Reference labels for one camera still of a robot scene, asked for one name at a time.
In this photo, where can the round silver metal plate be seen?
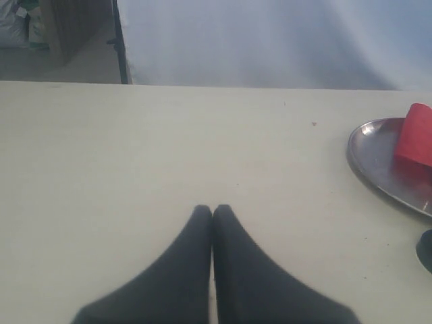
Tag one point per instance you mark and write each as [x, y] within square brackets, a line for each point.
[370, 154]

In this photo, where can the white backdrop cloth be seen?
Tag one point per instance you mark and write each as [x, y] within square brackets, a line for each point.
[373, 45]

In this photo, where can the brown cardboard box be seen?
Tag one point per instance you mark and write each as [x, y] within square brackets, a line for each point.
[70, 24]

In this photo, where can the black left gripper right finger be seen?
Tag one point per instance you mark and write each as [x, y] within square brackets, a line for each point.
[252, 288]

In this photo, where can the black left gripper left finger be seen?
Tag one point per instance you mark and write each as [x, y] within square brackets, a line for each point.
[174, 289]

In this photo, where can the white sack with green print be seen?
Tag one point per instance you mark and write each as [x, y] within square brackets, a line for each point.
[22, 25]

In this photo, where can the black backdrop stand pole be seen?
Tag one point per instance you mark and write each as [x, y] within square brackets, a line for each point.
[118, 44]

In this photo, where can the dark round object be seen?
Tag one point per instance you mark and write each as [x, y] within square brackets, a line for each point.
[424, 250]

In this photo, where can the red cloth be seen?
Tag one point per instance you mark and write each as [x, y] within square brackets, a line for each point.
[413, 148]

